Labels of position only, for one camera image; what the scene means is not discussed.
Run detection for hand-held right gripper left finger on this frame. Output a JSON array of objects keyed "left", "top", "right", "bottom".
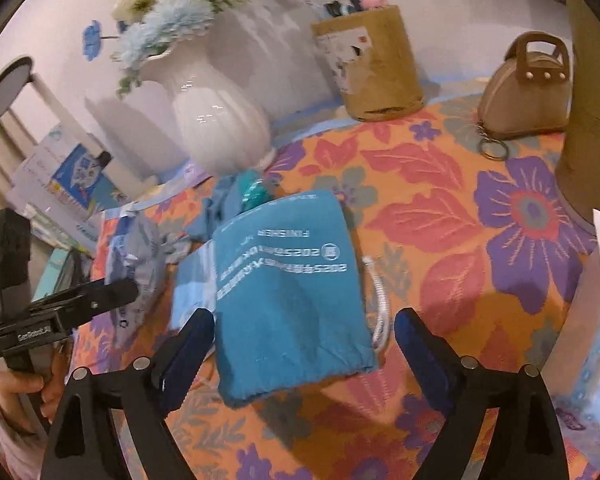
[{"left": 40, "top": 307, "right": 218, "bottom": 480}]

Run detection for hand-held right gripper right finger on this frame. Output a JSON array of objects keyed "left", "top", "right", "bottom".
[{"left": 392, "top": 306, "right": 571, "bottom": 480}]

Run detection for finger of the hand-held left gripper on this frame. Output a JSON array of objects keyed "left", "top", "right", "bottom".
[{"left": 27, "top": 277, "right": 140, "bottom": 331}]

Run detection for blue print tissue packet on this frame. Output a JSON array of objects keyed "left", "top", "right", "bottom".
[{"left": 102, "top": 210, "right": 181, "bottom": 346}]

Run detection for blue face mask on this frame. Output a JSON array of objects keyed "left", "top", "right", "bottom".
[{"left": 170, "top": 240, "right": 221, "bottom": 341}]

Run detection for teal drawstring bag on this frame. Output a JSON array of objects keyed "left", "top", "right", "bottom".
[{"left": 211, "top": 189, "right": 387, "bottom": 408}]

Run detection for person's left hand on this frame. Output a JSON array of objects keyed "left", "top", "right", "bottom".
[{"left": 0, "top": 340, "right": 73, "bottom": 428}]

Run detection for blue cover book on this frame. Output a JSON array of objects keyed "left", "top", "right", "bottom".
[{"left": 50, "top": 142, "right": 116, "bottom": 213}]

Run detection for floral tablecloth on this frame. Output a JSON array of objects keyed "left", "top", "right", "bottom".
[{"left": 75, "top": 102, "right": 600, "bottom": 480}]

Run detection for dark blue cloth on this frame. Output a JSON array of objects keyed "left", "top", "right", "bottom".
[{"left": 185, "top": 175, "right": 281, "bottom": 241}]

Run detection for light blue printed pack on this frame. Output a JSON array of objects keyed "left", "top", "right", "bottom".
[{"left": 552, "top": 247, "right": 600, "bottom": 461}]

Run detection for round black mirror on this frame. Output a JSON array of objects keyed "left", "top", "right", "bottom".
[{"left": 0, "top": 56, "right": 35, "bottom": 132}]

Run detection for teal shiny packet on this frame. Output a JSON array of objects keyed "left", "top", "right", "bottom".
[{"left": 235, "top": 170, "right": 281, "bottom": 211}]

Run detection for metal keyring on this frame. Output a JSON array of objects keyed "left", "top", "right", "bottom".
[{"left": 475, "top": 127, "right": 508, "bottom": 162}]

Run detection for white ribbed vase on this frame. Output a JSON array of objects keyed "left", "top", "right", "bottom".
[{"left": 140, "top": 5, "right": 276, "bottom": 178}]

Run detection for small beige handbag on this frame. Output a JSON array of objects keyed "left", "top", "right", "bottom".
[{"left": 477, "top": 31, "right": 572, "bottom": 141}]

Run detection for cardboard pen holder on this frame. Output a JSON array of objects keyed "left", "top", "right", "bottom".
[{"left": 311, "top": 4, "right": 426, "bottom": 122}]

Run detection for artificial flower bouquet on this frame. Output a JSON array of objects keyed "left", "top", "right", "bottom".
[{"left": 82, "top": 0, "right": 301, "bottom": 98}]

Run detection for cardboard tube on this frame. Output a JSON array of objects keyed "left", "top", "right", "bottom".
[{"left": 555, "top": 0, "right": 600, "bottom": 226}]

